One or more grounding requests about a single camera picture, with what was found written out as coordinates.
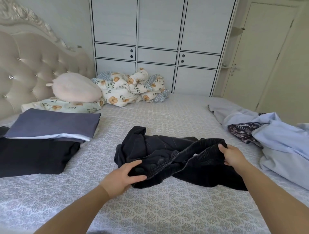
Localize light blue hooded jacket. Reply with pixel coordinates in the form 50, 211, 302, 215
207, 103, 309, 192

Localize person's right hand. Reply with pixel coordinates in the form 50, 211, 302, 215
217, 143, 252, 176

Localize white door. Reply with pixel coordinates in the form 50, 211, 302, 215
214, 0, 309, 121

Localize white wardrobe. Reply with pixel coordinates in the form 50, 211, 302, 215
88, 0, 240, 97

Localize bed with grey patterned sheet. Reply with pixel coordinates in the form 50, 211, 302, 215
0, 93, 309, 234

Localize white printed t-shirt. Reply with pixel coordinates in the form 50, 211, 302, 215
5, 131, 93, 143

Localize black shorts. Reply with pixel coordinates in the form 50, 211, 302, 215
0, 136, 82, 178

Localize floral pillow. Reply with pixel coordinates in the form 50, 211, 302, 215
19, 96, 107, 115

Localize person's right forearm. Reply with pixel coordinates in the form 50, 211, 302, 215
239, 163, 309, 234

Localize pink plush pillow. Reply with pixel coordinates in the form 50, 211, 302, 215
45, 72, 104, 104

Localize floral bunched quilt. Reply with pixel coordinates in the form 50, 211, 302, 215
150, 75, 171, 103

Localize dark purple patterned garment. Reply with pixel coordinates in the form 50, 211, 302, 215
227, 121, 267, 148

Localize beige tufted headboard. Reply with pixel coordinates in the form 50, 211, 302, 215
0, 0, 97, 122

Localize grey printed t-shirt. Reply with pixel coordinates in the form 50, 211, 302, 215
3, 107, 102, 140

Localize person's left forearm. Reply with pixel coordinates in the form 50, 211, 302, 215
34, 185, 113, 234

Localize person's left hand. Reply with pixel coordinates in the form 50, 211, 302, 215
98, 159, 148, 199

